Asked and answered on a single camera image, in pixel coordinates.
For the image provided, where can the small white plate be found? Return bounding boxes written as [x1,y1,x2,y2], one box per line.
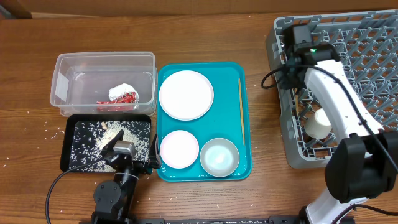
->
[160,130,199,169]

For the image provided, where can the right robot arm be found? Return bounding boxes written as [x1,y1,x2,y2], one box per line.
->
[282,24,397,223]

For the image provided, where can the grey bowl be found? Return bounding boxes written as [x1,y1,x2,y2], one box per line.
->
[200,138,240,178]

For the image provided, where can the grey dishwasher rack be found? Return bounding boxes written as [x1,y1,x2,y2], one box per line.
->
[266,9,397,169]

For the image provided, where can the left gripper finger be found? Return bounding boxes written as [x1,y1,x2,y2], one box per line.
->
[148,134,162,169]
[101,130,124,159]

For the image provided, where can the large white plate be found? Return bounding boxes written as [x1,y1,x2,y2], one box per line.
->
[159,70,214,121]

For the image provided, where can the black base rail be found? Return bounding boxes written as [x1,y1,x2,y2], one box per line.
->
[80,214,355,224]

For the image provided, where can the clear plastic bin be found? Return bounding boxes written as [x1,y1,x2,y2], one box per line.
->
[50,52,157,116]

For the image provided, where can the wooden chopstick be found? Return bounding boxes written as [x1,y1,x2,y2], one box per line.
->
[238,78,246,146]
[294,93,300,118]

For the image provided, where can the black rectangular tray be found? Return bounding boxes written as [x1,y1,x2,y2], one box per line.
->
[60,114,151,171]

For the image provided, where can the white paper cup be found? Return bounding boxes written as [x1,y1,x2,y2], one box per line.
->
[304,108,332,139]

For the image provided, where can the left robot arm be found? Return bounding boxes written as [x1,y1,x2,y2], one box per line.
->
[91,131,161,224]

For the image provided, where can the teal plastic tray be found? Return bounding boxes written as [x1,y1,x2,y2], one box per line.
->
[156,62,253,180]

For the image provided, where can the red snack wrapper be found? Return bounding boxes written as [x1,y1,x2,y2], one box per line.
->
[97,91,139,112]

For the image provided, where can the white napkin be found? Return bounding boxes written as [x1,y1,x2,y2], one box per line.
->
[108,83,138,101]

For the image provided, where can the spilled rice pile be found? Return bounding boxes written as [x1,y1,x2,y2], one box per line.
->
[68,121,150,169]

